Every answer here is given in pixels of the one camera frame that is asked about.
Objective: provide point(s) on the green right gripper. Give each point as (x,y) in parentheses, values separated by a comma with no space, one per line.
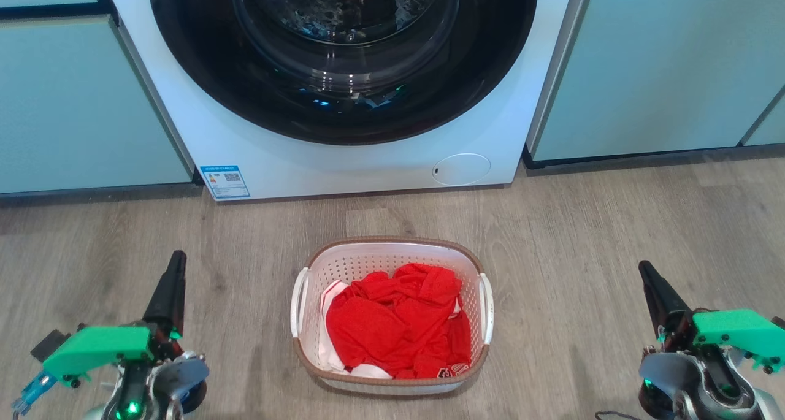
(736,331)

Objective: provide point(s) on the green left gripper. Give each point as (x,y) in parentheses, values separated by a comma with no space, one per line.
(98,346)

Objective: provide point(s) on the white perforated laundry basket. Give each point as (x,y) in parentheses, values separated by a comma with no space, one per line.
(386,254)

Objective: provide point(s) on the blue energy label sticker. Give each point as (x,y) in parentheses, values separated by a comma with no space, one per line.
(225,182)

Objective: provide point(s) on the pale green cabinet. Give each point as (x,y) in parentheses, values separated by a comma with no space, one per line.
(80,101)
(662,64)

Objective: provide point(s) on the red mesh garment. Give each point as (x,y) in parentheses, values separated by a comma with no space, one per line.
(392,328)

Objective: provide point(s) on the white front-load washing machine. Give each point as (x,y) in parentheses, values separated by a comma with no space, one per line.
(368,168)

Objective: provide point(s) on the round white filter cover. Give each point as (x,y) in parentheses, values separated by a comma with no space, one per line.
(461,169)

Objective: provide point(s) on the round black glass washer door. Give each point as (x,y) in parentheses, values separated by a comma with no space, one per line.
(343,101)

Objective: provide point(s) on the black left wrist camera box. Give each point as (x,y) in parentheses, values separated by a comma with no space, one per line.
(50,344)

